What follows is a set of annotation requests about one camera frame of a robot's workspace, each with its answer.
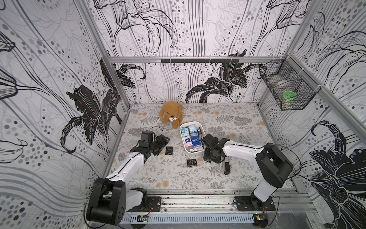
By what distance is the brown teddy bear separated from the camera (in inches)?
37.3

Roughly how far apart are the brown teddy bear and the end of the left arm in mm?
203

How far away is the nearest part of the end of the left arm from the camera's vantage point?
0.63m
